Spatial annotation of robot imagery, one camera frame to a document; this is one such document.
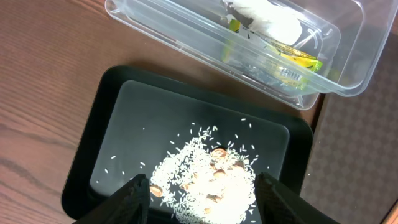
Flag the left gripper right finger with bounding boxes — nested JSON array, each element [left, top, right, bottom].
[[254, 172, 338, 224]]

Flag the white tissue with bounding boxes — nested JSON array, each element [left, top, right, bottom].
[[223, 0, 303, 45]]

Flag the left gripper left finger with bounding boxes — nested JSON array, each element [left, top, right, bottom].
[[73, 174, 150, 224]]

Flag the clear plastic waste bin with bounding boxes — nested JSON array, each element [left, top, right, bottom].
[[105, 0, 397, 110]]

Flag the rice and nuts pile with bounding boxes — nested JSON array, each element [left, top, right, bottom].
[[95, 118, 271, 224]]

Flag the black plastic tray bin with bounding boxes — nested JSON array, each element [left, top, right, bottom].
[[62, 65, 313, 219]]

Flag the green snack wrapper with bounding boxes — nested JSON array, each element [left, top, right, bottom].
[[221, 18, 323, 91]]

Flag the brown serving tray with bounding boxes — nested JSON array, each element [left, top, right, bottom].
[[301, 34, 397, 223]]

